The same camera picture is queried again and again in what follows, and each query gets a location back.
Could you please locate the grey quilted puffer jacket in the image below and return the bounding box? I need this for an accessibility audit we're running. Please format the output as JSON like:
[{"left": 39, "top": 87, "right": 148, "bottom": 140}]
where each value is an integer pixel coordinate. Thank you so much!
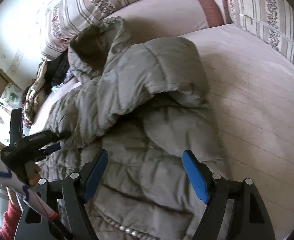
[{"left": 40, "top": 17, "right": 228, "bottom": 239}]

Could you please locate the red sleeve forearm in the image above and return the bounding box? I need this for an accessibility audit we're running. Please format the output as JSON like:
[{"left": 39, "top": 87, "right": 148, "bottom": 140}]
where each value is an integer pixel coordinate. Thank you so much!
[{"left": 0, "top": 201, "right": 22, "bottom": 240}]

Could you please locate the floral curtain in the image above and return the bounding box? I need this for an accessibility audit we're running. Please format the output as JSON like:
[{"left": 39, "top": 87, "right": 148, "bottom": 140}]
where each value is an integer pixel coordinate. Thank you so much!
[{"left": 0, "top": 83, "right": 23, "bottom": 146}]

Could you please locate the pink and maroon bolster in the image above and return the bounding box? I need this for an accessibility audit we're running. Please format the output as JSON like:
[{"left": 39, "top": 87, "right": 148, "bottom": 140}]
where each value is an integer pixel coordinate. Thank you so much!
[{"left": 109, "top": 0, "right": 224, "bottom": 43}]

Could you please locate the black clothing pile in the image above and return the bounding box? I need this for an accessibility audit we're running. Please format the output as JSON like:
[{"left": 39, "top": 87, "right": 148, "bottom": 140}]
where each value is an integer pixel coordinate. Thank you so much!
[{"left": 44, "top": 50, "right": 69, "bottom": 95}]

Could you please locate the left hand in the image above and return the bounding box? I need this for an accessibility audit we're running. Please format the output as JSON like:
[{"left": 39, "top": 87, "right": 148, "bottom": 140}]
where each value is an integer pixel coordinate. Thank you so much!
[{"left": 28, "top": 165, "right": 41, "bottom": 188}]

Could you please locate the beige patterned blanket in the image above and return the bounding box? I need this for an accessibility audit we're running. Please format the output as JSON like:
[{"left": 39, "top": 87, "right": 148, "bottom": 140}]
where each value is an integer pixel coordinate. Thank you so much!
[{"left": 21, "top": 61, "right": 52, "bottom": 127}]

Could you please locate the pink bed sheet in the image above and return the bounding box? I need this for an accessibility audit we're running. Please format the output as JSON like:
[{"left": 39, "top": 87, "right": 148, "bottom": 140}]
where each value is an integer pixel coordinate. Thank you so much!
[{"left": 28, "top": 23, "right": 294, "bottom": 240}]

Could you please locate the striped floral pillow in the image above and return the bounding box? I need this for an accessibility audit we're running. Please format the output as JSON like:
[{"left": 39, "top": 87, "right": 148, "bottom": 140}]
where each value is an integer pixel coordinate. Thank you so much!
[
  {"left": 227, "top": 0, "right": 294, "bottom": 65},
  {"left": 41, "top": 0, "right": 140, "bottom": 60}
]

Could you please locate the white labelled cable with red tip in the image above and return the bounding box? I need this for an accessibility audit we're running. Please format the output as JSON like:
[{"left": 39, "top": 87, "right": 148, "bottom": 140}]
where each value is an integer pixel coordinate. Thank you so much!
[{"left": 0, "top": 144, "right": 59, "bottom": 221}]

